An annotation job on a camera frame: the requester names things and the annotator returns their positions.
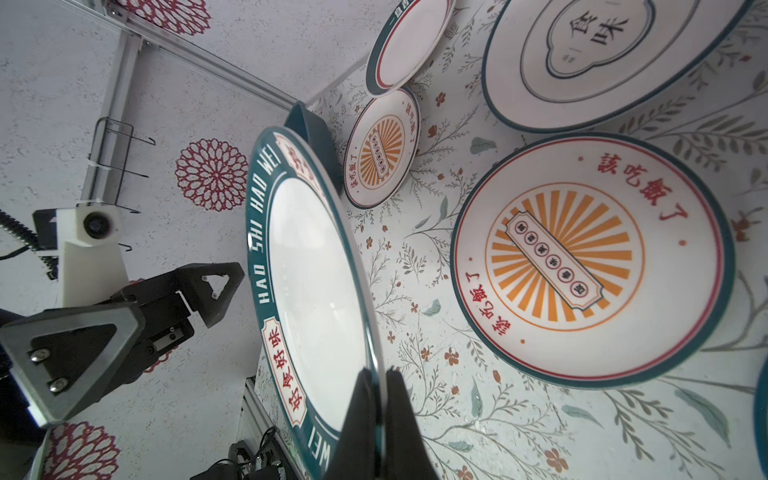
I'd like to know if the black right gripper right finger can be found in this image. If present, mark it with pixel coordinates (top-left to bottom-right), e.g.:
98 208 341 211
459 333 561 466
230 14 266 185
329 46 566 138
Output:
384 369 438 480

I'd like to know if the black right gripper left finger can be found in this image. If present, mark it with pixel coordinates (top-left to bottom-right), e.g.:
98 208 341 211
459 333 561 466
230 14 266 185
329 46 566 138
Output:
323 369 379 480

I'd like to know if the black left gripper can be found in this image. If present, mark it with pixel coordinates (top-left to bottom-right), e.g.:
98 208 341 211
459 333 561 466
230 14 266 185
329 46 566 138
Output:
1 262 245 429

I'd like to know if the green rim text plate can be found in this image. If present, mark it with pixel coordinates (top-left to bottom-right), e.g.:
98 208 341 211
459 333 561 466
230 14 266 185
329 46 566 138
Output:
245 126 382 479

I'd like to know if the sunburst plate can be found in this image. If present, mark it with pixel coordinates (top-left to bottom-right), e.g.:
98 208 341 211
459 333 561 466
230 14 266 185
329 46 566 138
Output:
343 88 421 209
450 133 736 389
753 361 768 479

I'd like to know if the teal plastic bin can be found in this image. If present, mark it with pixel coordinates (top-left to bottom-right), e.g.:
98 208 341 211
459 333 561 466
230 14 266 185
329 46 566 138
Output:
284 101 344 194

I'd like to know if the small clover plate green rim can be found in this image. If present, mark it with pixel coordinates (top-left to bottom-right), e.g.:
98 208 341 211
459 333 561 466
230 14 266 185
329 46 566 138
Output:
482 0 752 134

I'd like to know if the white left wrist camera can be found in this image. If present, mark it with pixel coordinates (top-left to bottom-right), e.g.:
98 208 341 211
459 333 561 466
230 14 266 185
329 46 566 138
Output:
32 204 129 308

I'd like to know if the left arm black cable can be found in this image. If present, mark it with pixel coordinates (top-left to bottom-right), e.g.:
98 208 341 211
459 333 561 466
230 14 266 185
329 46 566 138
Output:
0 208 43 262

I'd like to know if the black wire wall rack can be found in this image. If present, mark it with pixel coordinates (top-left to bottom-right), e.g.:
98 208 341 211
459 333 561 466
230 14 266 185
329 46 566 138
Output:
79 116 157 215

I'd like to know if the small red-ring green plate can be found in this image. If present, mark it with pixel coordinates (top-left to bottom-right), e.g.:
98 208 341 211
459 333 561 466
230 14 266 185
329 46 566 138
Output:
364 0 455 97

